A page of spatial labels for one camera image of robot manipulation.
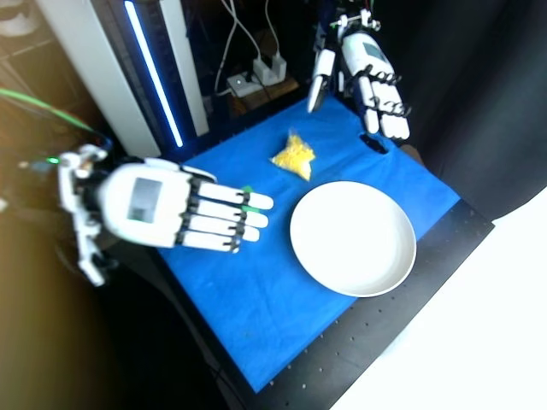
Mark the white round plate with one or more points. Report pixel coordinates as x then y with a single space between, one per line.
354 239

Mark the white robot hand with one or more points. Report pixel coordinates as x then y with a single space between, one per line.
145 200
363 53

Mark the white column with blue light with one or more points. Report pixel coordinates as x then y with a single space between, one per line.
107 85

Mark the blue table cloth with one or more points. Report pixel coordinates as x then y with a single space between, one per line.
256 299

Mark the black curtain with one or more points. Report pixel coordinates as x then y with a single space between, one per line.
470 85

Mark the yellow snack-filled plastic bag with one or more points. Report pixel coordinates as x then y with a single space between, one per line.
295 156

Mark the green rectangular block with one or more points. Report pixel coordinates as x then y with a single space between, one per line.
247 188

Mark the white power strip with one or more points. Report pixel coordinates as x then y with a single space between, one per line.
269 68

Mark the white power adapter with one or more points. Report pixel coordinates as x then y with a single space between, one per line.
241 83

